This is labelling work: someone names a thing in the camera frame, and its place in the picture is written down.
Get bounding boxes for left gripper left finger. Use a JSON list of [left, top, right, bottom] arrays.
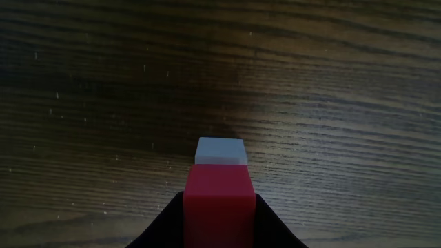
[[125, 191, 185, 248]]

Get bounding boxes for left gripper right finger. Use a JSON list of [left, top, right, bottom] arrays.
[[255, 193, 309, 248]]

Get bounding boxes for red cube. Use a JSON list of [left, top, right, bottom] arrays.
[[182, 164, 257, 248]]

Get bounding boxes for white cube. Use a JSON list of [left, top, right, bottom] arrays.
[[194, 136, 249, 166]]

